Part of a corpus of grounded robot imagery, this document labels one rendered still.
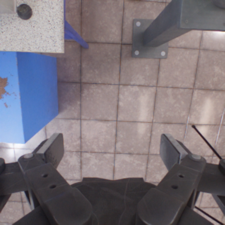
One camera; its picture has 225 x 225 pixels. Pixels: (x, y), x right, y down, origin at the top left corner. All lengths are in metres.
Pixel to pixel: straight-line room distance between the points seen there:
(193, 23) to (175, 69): 0.98
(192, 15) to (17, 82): 0.80
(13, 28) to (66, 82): 0.80
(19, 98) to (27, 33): 0.35
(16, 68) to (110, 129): 0.94
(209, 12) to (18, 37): 0.66
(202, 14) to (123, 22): 0.96
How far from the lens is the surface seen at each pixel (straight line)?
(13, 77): 0.94
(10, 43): 0.77
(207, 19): 0.57
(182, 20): 0.54
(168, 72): 1.49
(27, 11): 0.74
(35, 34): 0.72
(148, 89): 1.45
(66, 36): 1.02
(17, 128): 1.00
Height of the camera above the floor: 1.40
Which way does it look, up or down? 75 degrees down
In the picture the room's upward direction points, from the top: 178 degrees clockwise
